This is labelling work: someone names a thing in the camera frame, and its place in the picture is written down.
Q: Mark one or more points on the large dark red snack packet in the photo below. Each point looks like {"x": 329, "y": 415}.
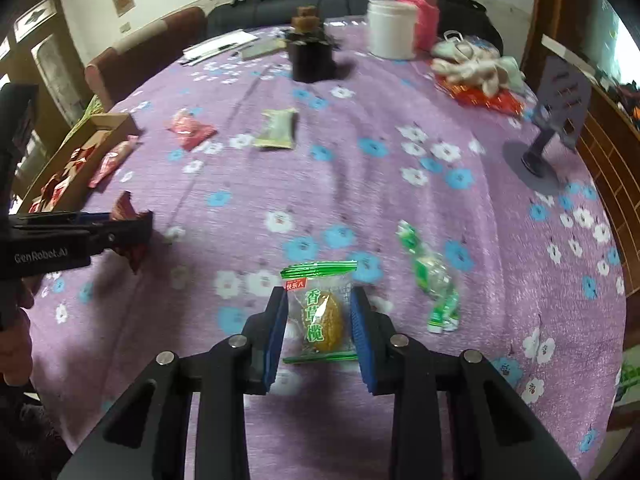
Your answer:
{"x": 75, "y": 160}

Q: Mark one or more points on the red foil bag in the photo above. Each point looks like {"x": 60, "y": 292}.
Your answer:
{"x": 492, "y": 102}

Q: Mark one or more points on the grey phone stand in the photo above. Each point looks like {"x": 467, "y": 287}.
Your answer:
{"x": 562, "y": 90}

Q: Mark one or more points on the white paper stack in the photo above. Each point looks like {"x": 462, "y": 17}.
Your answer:
{"x": 220, "y": 41}

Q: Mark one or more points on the red gold-label snack packet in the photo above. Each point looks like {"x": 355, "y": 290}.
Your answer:
{"x": 125, "y": 207}
{"x": 190, "y": 132}

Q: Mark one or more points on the shallow cardboard box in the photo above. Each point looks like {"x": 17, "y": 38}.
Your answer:
{"x": 107, "y": 125}

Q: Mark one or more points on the long pink snack packet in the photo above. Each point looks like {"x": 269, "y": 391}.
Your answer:
{"x": 112, "y": 160}

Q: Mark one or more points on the brown upholstered chair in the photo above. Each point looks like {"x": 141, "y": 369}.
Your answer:
{"x": 145, "y": 55}

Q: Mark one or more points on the black leather sofa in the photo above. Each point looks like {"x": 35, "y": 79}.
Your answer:
{"x": 340, "y": 5}

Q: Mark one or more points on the black pen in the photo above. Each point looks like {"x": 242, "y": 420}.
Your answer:
{"x": 225, "y": 48}

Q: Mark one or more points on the gold wall plaque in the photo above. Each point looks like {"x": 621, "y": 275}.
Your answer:
{"x": 123, "y": 0}

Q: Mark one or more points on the green patterned cloth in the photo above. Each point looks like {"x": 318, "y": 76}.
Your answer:
{"x": 92, "y": 105}

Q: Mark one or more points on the white work gloves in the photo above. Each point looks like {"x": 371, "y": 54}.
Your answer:
{"x": 470, "y": 67}

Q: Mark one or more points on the cream snack packet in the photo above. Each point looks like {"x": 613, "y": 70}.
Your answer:
{"x": 275, "y": 130}

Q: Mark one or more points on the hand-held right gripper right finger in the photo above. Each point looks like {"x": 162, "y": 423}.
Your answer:
{"x": 362, "y": 340}

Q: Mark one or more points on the purple floral tablecloth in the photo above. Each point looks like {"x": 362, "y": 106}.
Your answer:
{"x": 350, "y": 185}

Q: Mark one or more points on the person's left hand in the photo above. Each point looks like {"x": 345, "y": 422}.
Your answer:
{"x": 15, "y": 340}

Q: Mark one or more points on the wooden sideboard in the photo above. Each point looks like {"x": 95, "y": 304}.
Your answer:
{"x": 610, "y": 160}

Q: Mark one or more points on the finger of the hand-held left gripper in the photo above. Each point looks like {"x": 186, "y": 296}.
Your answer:
{"x": 95, "y": 218}
{"x": 125, "y": 235}

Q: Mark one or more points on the wall switch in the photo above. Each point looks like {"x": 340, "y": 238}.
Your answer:
{"x": 125, "y": 26}

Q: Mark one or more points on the green twisted candy wrapper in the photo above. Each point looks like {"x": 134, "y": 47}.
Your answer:
{"x": 432, "y": 280}

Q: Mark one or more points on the white plastic jar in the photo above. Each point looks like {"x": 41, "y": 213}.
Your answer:
{"x": 392, "y": 30}

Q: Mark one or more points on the window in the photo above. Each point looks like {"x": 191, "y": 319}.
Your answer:
{"x": 615, "y": 35}

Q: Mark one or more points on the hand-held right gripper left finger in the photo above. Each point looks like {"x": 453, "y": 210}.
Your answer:
{"x": 275, "y": 340}

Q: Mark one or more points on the pink thermos bottle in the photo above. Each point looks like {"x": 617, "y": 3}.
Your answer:
{"x": 425, "y": 10}

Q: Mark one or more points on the wooden glass door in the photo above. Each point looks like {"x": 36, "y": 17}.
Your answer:
{"x": 45, "y": 60}

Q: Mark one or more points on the green olive snack packet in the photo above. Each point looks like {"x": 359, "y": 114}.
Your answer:
{"x": 320, "y": 320}

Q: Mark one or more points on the olive notebook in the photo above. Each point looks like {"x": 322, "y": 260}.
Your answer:
{"x": 257, "y": 50}

